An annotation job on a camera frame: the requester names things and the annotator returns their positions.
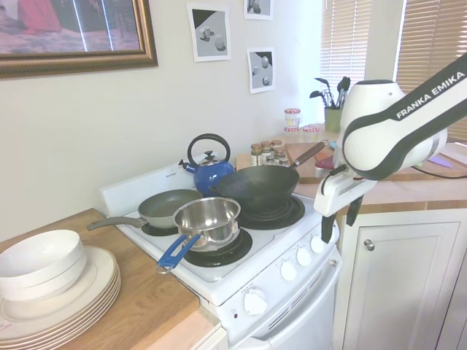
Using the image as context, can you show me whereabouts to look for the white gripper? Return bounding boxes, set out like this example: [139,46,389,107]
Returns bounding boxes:
[313,166,377,244]

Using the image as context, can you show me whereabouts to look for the white electric stove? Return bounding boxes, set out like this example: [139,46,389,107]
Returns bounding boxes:
[99,163,344,350]

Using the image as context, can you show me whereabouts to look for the wooden cutting board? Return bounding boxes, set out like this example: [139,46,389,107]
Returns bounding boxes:
[284,140,467,185]

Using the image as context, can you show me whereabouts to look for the black coil burner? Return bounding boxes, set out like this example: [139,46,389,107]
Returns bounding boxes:
[140,221,180,238]
[183,227,254,268]
[239,196,306,231]

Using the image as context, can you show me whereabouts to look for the white cabinet door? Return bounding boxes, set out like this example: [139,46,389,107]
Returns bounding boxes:
[337,213,467,350]

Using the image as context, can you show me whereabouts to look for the green utensil holder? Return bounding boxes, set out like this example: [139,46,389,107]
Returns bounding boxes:
[324,107,344,133]

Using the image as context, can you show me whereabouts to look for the purple knife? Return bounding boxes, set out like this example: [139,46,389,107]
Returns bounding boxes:
[425,154,454,169]

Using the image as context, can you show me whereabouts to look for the large white oven knob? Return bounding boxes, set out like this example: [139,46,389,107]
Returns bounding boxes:
[243,287,269,316]

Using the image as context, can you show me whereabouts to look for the black tongs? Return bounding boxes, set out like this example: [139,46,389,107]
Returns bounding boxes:
[336,76,352,109]

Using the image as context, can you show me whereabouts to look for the black slotted spatula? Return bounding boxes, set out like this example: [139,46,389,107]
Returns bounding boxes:
[309,77,335,109]

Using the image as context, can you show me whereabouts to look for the medium grey shapes print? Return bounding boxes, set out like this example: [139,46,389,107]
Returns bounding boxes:
[247,46,276,96]

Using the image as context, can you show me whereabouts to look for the grey frying pan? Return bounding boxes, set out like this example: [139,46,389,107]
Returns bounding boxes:
[86,189,204,232]

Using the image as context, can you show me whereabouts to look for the narrow wooden window blind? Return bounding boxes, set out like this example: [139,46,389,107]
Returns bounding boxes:
[320,0,368,94]

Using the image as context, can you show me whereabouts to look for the wide wooden window blind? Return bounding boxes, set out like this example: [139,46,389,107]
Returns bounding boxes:
[395,0,467,144]

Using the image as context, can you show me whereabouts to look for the large grey shapes print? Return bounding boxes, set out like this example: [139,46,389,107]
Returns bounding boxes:
[187,2,232,63]

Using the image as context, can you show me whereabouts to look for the small grey shapes print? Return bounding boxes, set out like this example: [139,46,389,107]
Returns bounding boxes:
[243,0,275,21]

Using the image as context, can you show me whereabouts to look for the cream dinner plate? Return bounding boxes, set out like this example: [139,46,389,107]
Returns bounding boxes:
[0,277,122,341]
[0,273,122,336]
[0,282,122,344]
[0,264,120,328]
[0,268,121,333]
[0,246,120,324]

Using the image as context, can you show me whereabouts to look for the white ceramic bowl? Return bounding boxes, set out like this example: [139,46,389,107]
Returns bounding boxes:
[0,250,88,302]
[0,229,83,289]

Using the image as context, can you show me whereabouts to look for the gold framed painting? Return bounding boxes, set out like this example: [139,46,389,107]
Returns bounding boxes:
[0,0,159,79]

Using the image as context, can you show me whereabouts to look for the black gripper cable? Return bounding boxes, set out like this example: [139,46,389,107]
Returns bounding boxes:
[320,164,349,193]

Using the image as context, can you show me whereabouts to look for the black wok wooden handle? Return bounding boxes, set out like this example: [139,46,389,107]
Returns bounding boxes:
[208,141,327,211]

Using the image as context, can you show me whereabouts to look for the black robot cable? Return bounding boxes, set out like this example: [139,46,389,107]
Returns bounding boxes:
[412,165,467,180]

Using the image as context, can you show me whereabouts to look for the steel saucepan blue handle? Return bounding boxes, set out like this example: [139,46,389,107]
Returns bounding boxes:
[156,196,242,274]

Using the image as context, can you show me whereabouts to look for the blue kettle black handle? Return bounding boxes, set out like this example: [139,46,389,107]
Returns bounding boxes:
[177,133,236,196]

